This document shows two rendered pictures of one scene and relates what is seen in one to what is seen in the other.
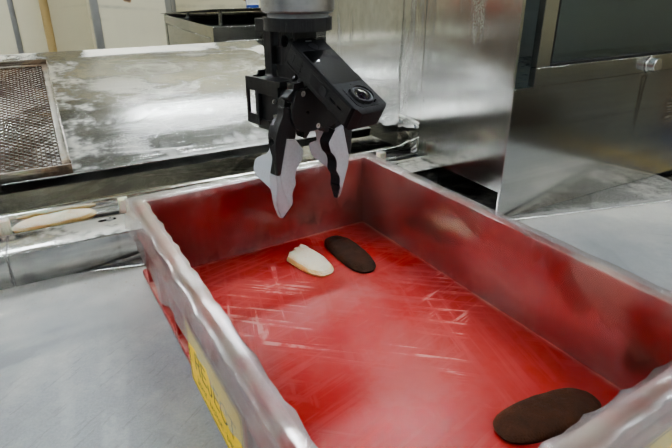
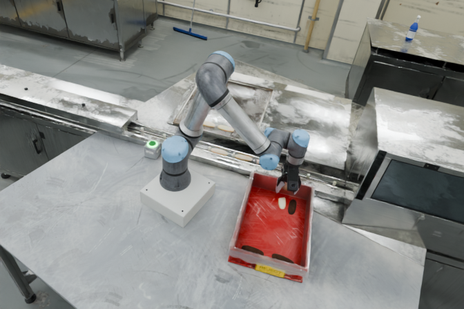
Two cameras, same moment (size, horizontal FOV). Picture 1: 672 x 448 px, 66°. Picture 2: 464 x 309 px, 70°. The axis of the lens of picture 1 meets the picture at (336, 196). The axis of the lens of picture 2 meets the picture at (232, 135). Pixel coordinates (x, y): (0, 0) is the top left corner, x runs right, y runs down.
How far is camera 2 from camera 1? 1.17 m
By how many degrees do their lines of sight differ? 38
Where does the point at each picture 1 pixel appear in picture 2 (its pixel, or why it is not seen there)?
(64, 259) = (239, 170)
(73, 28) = not seen: outside the picture
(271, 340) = (257, 214)
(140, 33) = (360, 12)
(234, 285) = (263, 198)
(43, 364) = (224, 192)
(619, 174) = (402, 238)
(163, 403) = (235, 212)
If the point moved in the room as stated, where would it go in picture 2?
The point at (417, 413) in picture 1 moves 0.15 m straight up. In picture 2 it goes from (265, 243) to (271, 223)
